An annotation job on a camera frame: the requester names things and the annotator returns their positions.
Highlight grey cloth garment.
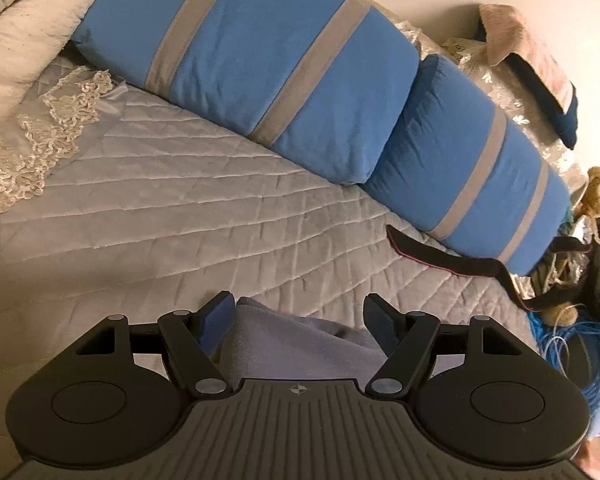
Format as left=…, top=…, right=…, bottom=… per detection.
left=212, top=294, right=464, bottom=390

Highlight white quilted bedspread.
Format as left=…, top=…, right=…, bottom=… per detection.
left=0, top=86, right=532, bottom=478

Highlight blue striped pillow far side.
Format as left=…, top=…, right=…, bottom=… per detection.
left=363, top=54, right=570, bottom=275

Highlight brown teddy bear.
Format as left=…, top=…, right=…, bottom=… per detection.
left=542, top=164, right=600, bottom=328

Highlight white lace-trimmed pillow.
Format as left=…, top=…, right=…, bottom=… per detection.
left=0, top=66, right=128, bottom=215

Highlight pink and navy cushion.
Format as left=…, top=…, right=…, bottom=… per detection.
left=475, top=3, right=579, bottom=150

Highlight blue striped pillow near headboard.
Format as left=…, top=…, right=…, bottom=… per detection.
left=72, top=0, right=419, bottom=184

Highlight blue cable bundle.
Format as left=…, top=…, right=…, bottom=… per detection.
left=528, top=309, right=600, bottom=436

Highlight black strap with red edge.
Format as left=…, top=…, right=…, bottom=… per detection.
left=386, top=223, right=592, bottom=313

